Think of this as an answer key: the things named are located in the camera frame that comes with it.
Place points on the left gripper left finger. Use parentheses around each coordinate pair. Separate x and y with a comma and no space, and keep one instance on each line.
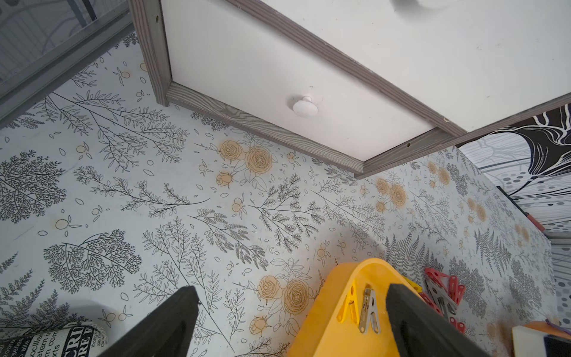
(166,331)

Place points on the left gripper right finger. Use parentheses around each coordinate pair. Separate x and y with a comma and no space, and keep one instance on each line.
(418,330)

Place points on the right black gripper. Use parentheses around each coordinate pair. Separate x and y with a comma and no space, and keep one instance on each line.
(534,343)

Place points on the grey clothespin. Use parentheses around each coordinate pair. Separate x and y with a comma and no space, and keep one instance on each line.
(369,318)

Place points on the yellow plastic storage tray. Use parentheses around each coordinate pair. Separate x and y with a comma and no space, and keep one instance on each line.
(331,327)

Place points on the yellow clothespin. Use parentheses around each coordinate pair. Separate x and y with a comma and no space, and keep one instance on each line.
(349,308)

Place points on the red clothespin far pair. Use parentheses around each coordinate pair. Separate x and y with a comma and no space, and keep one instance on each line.
(444,293)

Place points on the newspaper print pouch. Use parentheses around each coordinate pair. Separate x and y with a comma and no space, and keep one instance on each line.
(84,339)

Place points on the black red marker pen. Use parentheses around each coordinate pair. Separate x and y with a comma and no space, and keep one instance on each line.
(530,217)

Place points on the white lower drawer knob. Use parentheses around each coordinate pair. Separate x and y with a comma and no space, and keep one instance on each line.
(305,107)

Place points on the white drawer knob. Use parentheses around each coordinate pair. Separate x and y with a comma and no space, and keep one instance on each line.
(435,4)
(305,107)

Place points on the grey wooden drawer cabinet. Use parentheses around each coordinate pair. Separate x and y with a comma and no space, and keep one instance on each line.
(147,17)

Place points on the white upper drawer knob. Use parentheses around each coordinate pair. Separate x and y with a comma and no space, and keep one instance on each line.
(435,4)

